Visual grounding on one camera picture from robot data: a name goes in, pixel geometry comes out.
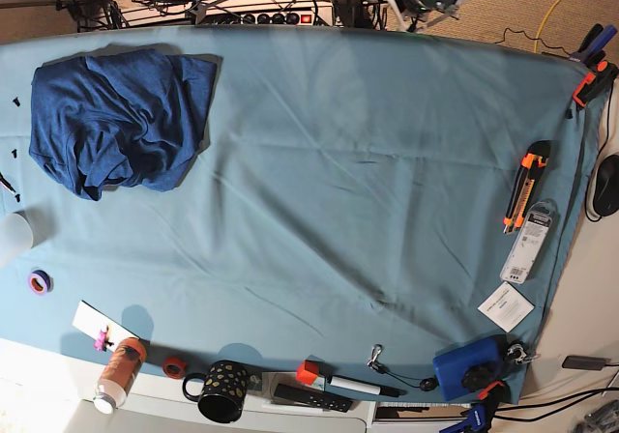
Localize orange supplement bottle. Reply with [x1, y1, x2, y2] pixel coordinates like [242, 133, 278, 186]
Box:
[93, 337, 147, 415]

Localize blue box with knob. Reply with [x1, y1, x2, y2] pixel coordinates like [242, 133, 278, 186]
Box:
[432, 336, 507, 401]

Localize black mug gold dots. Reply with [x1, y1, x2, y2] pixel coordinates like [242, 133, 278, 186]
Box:
[182, 361, 250, 424]

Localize translucent plastic cup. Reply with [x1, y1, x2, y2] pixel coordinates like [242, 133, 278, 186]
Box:
[0, 213, 34, 268]

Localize blue orange bottom clamp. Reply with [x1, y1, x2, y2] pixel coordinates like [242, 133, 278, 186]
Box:
[444, 380, 510, 433]

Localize white paper sheet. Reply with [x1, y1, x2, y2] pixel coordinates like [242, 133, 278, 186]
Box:
[72, 301, 138, 347]

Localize pink small toy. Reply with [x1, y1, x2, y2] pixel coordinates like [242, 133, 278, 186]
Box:
[94, 327, 114, 352]

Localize orange black clamp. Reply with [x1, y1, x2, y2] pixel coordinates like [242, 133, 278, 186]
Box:
[573, 60, 618, 108]

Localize white power strip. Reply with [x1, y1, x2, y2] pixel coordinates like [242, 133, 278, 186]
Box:
[192, 0, 339, 26]

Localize black lanyard with clip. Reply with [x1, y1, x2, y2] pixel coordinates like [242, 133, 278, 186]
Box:
[366, 343, 438, 393]

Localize white marker pen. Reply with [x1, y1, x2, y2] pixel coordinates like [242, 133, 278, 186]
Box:
[326, 376, 401, 398]

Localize black adapter block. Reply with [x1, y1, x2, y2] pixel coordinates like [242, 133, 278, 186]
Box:
[562, 355, 607, 371]

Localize orange black utility knife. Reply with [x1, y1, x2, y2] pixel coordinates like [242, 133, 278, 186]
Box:
[503, 140, 551, 235]

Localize clear blister pack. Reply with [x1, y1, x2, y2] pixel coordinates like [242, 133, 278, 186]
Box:
[499, 201, 555, 284]

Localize red tape roll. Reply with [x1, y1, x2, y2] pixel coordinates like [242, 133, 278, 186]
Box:
[162, 357, 188, 380]

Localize light blue table cloth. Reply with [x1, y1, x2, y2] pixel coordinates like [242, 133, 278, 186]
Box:
[1, 27, 606, 379]

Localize purple tape roll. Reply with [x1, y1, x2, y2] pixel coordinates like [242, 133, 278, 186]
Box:
[27, 270, 52, 295]

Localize dark blue t-shirt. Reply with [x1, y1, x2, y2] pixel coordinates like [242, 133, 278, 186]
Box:
[29, 49, 218, 201]

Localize orange red cube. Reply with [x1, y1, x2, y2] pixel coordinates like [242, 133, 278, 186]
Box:
[296, 360, 319, 386]

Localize yellow cable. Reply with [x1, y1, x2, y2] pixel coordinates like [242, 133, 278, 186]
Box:
[533, 0, 595, 55]

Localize metal carabiner keyring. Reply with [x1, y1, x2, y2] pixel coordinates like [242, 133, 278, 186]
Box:
[505, 342, 539, 365]

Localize white paper card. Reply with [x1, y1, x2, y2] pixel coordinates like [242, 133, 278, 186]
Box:
[478, 282, 534, 332]

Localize black remote control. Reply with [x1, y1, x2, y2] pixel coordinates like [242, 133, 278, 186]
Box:
[273, 384, 354, 413]

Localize blue spring clamp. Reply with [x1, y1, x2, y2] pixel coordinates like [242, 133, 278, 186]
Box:
[569, 23, 618, 67]

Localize black computer mouse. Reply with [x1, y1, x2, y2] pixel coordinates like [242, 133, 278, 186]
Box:
[592, 154, 619, 217]

